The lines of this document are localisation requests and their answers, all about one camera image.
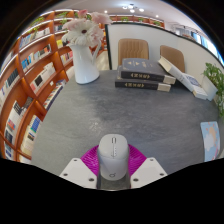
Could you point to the white leaning book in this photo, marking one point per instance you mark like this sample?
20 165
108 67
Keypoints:
175 70

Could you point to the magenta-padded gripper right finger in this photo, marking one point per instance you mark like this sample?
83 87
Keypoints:
136 160

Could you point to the ceiling light cluster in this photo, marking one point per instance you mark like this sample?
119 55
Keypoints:
132 8

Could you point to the map print mouse pad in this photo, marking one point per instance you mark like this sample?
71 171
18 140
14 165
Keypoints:
210 140

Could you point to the green plant in white pot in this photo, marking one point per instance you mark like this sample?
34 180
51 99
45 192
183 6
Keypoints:
215 78

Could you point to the large window with curtains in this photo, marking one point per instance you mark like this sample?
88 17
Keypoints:
206 40

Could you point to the blue cover white book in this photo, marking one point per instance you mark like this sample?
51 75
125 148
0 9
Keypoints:
196 86

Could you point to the white computer mouse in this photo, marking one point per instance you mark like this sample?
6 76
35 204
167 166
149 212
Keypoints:
113 156

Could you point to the tan upholstered chair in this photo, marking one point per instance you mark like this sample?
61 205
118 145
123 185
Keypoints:
133 51
175 56

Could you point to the thick dark hardcover book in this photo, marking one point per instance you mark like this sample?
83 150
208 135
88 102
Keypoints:
141 68
138 85

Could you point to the orange wooden bookshelf unit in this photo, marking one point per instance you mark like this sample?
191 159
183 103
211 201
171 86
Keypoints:
30 73

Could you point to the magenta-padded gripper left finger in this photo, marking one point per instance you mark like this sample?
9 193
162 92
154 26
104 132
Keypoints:
90 160

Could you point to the white ceramic vase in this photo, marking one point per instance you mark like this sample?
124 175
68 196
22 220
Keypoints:
85 66

